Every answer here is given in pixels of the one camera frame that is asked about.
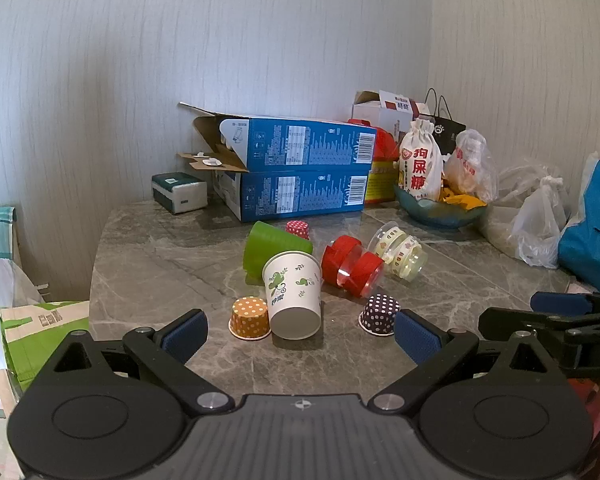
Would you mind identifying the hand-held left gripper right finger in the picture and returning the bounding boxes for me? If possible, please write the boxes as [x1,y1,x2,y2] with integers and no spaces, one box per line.
[367,309,551,414]

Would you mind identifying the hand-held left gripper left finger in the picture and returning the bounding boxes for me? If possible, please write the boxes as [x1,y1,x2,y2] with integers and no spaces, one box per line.
[55,309,236,416]

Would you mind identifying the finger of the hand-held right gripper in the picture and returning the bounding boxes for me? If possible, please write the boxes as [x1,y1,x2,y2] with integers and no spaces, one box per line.
[530,291,600,317]
[478,307,578,347]

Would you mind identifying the white leaf-print paper cup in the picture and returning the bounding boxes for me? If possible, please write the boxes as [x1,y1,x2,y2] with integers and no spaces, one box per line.
[261,250,324,339]

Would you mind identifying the purple polka dot paper cup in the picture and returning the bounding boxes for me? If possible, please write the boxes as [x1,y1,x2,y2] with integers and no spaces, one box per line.
[358,294,401,337]

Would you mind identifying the orange polka dot paper cup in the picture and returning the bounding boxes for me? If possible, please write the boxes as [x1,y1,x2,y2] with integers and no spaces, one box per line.
[228,296,273,342]

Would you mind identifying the clear printed plastic cup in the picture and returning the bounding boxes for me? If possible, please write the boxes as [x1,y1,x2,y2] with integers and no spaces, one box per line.
[367,221,428,282]

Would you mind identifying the red transparent plastic cup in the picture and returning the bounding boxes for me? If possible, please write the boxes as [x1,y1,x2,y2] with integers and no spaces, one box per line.
[321,234,386,297]

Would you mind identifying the green plastic cup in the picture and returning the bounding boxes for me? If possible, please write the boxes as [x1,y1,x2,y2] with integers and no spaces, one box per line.
[243,220,314,289]

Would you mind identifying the knotted clear plastic bag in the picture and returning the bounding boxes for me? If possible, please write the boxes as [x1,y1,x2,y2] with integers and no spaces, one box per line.
[509,176,569,269]

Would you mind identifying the blue white bag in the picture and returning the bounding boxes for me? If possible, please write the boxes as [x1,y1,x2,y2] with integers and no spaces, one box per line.
[557,135,600,296]

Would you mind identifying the blue ceramic bowl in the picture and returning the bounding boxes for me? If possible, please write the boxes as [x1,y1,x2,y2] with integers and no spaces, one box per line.
[394,184,488,230]

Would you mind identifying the crumpled clear plastic bag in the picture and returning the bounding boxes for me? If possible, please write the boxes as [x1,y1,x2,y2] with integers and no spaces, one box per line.
[480,157,566,261]

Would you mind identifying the orange snack packets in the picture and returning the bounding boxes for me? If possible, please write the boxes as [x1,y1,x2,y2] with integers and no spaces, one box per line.
[440,182,487,211]

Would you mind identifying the green white tissue box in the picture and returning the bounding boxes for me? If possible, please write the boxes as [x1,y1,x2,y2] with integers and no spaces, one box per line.
[151,172,208,215]

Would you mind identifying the green white shopping bag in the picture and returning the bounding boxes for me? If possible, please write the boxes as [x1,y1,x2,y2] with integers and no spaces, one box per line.
[0,301,91,392]

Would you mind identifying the red yellow box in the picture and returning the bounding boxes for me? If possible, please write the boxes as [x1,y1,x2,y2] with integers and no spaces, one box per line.
[347,119,402,205]

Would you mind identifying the clear plastic snack bag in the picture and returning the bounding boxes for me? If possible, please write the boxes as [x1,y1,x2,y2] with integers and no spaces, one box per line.
[442,129,499,203]

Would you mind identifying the closed blue carton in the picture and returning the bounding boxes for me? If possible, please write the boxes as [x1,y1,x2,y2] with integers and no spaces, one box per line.
[212,169,371,223]

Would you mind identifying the white cloth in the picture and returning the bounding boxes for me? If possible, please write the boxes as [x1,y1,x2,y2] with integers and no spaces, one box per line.
[0,259,47,406]

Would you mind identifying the black paper bag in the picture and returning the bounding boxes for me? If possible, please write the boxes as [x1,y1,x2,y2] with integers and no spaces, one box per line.
[422,88,467,157]

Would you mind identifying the open blue carton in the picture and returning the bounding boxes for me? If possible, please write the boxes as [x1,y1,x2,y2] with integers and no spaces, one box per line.
[176,101,378,173]

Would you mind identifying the white red cardboard box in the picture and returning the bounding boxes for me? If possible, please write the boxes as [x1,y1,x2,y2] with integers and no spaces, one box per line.
[351,90,431,136]

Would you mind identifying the white drawstring cloth bag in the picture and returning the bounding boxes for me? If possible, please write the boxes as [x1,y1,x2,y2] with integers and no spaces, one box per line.
[399,119,444,202]

